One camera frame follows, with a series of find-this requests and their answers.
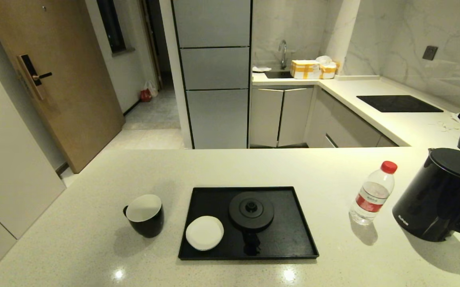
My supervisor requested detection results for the round white coaster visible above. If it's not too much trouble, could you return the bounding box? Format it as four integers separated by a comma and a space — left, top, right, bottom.
185, 216, 224, 251

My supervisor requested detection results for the large box with yellow tape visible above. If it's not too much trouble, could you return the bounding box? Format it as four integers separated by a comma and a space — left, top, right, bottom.
290, 60, 320, 79

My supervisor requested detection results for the tall grey cabinet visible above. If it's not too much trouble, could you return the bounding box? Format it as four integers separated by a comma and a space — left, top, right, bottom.
171, 0, 252, 149

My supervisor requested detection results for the small box with yellow tape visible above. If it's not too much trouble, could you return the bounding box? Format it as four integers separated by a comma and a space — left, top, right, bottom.
319, 62, 340, 79

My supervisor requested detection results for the black induction cooktop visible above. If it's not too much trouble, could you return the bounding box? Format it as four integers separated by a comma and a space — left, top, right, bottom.
356, 95, 444, 113

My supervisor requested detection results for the grey counter drawer cabinet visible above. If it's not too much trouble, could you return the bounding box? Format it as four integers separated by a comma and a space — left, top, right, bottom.
306, 87, 399, 148

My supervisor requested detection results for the brown wooden door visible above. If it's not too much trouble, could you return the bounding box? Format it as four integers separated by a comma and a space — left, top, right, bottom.
0, 0, 124, 174

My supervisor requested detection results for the grey sink base cabinet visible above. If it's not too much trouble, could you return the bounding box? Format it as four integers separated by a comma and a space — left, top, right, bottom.
250, 86, 314, 148

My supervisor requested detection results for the white side cabinet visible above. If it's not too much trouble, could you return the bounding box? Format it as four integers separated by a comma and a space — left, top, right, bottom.
0, 71, 66, 275

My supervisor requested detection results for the black electric kettle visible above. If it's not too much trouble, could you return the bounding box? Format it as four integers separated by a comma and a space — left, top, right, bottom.
392, 148, 460, 242

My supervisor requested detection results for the black electronic door lock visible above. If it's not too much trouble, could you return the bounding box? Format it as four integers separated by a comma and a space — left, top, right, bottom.
18, 54, 53, 100

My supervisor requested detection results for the chrome sink faucet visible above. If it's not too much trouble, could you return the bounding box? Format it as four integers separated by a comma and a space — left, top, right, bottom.
278, 39, 288, 70

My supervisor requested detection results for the black round kettle base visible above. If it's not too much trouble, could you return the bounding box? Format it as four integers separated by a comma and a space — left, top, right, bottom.
229, 191, 275, 231

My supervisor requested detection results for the black rectangular tray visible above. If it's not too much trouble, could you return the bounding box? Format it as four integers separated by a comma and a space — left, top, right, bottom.
178, 187, 320, 261

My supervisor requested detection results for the black power cord with plug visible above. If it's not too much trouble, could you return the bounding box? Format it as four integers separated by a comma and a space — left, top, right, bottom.
244, 230, 263, 256

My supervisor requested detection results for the dark window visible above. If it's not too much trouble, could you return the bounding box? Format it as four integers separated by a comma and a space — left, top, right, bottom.
96, 0, 127, 54

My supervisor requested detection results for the clear plastic water bottle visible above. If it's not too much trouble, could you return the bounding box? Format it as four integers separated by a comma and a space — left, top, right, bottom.
349, 161, 398, 226

